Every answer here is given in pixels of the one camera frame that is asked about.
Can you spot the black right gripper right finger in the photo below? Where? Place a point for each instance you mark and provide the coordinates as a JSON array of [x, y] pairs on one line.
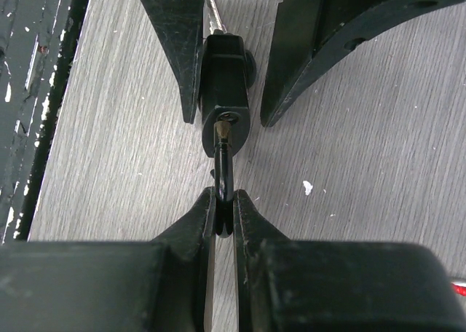
[[297, 285]]

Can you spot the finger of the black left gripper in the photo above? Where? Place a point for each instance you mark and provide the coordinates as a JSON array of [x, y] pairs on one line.
[[311, 36], [179, 28]]

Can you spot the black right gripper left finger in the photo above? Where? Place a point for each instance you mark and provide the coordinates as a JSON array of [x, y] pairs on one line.
[[157, 285]]

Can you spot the black padlock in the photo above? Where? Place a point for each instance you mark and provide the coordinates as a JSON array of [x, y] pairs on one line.
[[228, 71]]

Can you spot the black-headed key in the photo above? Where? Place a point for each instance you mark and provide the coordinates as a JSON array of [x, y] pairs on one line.
[[224, 182]]

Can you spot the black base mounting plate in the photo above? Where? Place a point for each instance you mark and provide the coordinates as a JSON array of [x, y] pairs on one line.
[[39, 39]]

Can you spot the red cable seal lock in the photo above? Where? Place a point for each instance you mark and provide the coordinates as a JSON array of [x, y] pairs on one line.
[[459, 287]]

